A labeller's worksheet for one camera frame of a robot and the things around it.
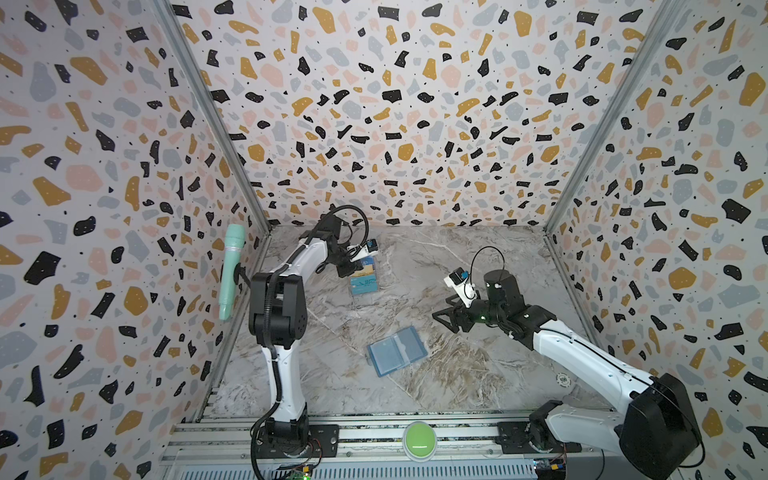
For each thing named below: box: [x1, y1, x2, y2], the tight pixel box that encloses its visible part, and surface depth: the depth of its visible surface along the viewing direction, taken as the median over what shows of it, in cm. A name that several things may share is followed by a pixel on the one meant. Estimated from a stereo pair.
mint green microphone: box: [219, 224, 246, 321], surface depth 74 cm
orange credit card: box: [352, 264, 374, 277], surface depth 104 cm
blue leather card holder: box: [367, 326, 429, 378], surface depth 90 cm
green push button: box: [402, 420, 438, 463], surface depth 74 cm
